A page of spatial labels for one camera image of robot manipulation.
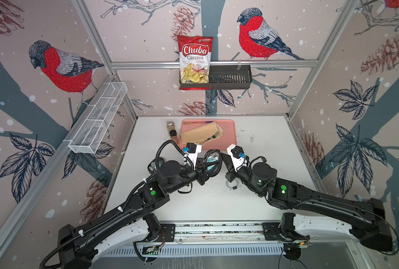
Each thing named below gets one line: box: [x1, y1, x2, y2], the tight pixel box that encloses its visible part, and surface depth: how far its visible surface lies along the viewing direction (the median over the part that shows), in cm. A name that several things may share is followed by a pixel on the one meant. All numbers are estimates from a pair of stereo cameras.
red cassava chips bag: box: [177, 35, 214, 91], surface depth 86 cm
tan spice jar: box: [166, 121, 176, 133], surface depth 107 cm
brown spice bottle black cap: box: [169, 129, 179, 145], surface depth 103 cm
